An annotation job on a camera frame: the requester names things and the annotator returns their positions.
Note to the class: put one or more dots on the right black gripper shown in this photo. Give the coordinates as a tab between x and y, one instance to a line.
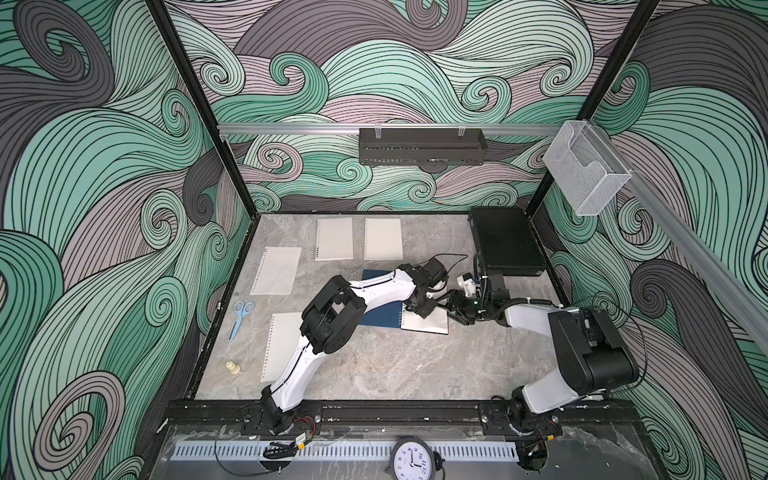
459	296

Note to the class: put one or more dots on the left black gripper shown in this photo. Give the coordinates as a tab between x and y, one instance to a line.
428	311

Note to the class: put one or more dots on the blue cover notebook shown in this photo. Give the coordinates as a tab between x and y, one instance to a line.
395	314

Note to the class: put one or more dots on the torn lined notebook page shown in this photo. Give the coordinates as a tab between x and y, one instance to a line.
277	271

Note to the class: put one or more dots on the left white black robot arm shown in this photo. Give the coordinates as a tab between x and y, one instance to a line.
331	318

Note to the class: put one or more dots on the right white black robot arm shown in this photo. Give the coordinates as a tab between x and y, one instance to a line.
591	355

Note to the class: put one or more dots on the black hard case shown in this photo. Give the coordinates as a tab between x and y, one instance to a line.
505	241

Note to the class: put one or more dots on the round analog clock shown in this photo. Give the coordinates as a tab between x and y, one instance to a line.
412	459

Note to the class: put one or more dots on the small yellow-green object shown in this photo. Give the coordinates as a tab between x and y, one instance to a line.
233	367

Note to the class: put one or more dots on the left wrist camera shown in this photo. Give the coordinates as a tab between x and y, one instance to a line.
433	271

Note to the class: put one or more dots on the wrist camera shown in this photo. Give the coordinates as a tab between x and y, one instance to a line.
483	281
433	271

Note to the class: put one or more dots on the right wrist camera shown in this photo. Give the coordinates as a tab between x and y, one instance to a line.
483	281

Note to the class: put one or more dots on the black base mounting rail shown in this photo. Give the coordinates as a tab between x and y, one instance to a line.
492	417

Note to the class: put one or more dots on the black wall-mounted tray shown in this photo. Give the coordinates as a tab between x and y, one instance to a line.
422	147

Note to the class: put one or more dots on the blue handled scissors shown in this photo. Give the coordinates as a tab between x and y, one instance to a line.
242	309

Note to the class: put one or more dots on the clear acrylic wall holder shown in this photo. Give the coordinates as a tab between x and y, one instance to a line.
586	166

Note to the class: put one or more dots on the aluminium wall rail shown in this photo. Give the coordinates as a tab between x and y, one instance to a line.
325	129

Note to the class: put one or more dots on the white slotted cable duct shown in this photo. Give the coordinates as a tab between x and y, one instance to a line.
363	450

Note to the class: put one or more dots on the right side aluminium rail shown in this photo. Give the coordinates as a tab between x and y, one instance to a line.
734	296

